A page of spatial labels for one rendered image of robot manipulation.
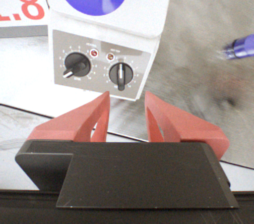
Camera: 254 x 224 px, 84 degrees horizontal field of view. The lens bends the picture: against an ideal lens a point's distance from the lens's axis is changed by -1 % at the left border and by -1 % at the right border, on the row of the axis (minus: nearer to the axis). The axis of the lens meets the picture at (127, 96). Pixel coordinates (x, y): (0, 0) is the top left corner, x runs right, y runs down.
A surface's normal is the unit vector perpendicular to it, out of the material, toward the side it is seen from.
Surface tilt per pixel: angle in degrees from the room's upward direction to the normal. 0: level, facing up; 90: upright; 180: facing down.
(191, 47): 0
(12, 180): 0
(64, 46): 30
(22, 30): 0
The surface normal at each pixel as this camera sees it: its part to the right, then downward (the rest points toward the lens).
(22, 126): 0.15, 0.11
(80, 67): 0.03, 0.58
